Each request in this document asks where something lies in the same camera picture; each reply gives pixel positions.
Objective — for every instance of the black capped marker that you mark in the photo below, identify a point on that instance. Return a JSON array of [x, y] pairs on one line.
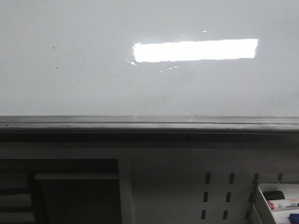
[[273, 195]]

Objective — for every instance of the white glossy whiteboard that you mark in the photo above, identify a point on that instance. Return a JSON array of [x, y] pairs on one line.
[[149, 57]]

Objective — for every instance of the red capped white marker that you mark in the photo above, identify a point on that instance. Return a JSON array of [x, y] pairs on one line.
[[283, 204]]

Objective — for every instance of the dark framed panel with ledge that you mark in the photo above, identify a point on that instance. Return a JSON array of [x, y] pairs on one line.
[[60, 192]]

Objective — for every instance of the blue capped marker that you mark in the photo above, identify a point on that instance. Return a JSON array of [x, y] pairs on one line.
[[294, 218]]

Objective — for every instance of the white perforated pegboard panel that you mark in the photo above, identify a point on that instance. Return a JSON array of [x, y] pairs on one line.
[[198, 186]]

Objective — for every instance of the dark whiteboard marker tray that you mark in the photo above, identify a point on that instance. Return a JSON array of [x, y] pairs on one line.
[[147, 125]]

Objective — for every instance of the white marker storage bin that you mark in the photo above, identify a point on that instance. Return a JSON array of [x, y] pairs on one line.
[[261, 208]]

